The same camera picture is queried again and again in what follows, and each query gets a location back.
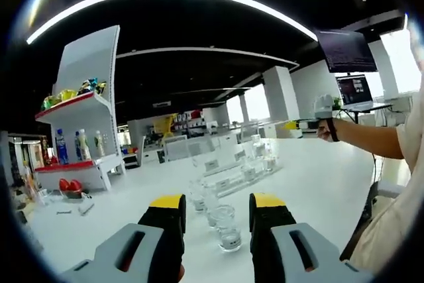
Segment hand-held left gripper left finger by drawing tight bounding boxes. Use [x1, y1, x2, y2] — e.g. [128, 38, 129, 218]
[61, 193, 187, 283]

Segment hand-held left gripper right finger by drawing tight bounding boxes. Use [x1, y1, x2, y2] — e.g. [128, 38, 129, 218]
[248, 192, 374, 283]

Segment clear acrylic reagent rack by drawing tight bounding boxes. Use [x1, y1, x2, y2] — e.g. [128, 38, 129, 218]
[187, 122, 285, 198]

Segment storage rack with boxes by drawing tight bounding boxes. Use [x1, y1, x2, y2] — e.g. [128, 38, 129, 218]
[172, 109, 205, 130]

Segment cream drink bottle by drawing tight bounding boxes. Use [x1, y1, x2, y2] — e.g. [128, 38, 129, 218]
[79, 129, 92, 160]
[94, 130, 106, 158]

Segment orange juice bottle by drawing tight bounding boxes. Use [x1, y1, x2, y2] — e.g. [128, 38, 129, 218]
[22, 160, 36, 199]

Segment blue white drink bottle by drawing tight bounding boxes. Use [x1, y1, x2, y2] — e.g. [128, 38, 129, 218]
[74, 131, 83, 161]

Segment person's right hand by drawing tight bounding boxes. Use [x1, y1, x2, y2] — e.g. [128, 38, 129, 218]
[316, 119, 332, 141]

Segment laptop with lit screen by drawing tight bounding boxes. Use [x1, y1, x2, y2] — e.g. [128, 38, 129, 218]
[335, 74, 375, 110]

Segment white brush tool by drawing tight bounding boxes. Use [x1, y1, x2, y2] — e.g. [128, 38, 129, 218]
[78, 201, 95, 216]

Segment hanging dark monitor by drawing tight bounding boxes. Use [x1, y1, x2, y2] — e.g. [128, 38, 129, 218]
[313, 29, 378, 74]

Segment red rounded object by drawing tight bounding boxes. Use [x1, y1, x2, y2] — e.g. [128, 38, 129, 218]
[58, 178, 83, 199]

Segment person in beige shirt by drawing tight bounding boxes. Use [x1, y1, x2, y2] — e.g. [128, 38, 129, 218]
[347, 80, 424, 264]

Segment white mesh desk screen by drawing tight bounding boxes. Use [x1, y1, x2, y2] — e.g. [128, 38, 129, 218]
[164, 137, 216, 162]

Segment red chip can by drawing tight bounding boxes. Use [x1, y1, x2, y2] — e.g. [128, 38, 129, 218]
[39, 135, 51, 166]

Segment green snack bag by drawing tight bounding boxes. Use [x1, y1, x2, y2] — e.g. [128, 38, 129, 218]
[41, 93, 62, 111]

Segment yellow snack bag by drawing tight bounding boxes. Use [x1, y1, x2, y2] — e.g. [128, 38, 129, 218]
[58, 88, 79, 101]

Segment dark blue snack bag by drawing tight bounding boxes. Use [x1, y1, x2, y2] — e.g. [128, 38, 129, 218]
[78, 77, 107, 95]

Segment white display shelf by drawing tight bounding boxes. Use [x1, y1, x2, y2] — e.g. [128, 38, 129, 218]
[34, 25, 127, 192]

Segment black wrist strap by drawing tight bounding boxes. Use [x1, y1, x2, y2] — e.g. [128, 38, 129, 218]
[327, 117, 341, 143]

